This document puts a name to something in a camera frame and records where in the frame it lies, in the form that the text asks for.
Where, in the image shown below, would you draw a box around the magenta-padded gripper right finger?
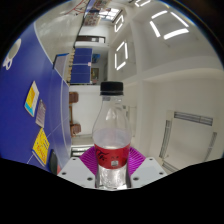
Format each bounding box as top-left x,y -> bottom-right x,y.
125,146 -> 168,190

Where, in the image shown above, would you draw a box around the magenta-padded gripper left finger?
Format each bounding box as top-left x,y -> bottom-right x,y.
56,145 -> 101,190

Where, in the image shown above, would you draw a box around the clear bottle with red label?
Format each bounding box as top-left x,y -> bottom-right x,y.
92,80 -> 133,190

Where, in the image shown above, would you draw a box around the grey booklet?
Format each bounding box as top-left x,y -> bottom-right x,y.
35,99 -> 47,129

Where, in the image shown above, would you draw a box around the ceiling air conditioner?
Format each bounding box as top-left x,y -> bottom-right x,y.
159,109 -> 218,164

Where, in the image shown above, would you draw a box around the small yellow and blue book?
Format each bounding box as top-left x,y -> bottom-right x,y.
23,80 -> 40,118

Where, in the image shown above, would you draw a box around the blue partition boards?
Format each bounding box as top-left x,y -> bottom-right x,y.
69,47 -> 94,85

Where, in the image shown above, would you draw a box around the dark door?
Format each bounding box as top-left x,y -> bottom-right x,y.
75,34 -> 107,44

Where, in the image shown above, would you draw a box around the ceiling light group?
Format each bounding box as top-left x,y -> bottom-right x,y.
113,0 -> 191,72

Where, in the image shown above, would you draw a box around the shelf unit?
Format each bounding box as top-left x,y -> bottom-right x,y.
83,0 -> 113,27

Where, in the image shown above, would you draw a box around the framed wall picture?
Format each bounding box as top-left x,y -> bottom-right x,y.
90,67 -> 100,81

